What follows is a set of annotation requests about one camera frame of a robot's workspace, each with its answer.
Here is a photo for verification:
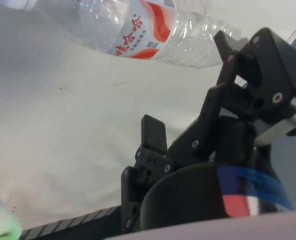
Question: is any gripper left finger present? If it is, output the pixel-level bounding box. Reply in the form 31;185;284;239
120;114;176;230

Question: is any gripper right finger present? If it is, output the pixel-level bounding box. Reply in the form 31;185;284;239
166;26;296;174

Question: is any clear plastic bottle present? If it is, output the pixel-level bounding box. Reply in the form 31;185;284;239
1;0;244;69

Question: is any grey striped braided cable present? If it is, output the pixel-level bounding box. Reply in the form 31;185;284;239
20;205;124;238

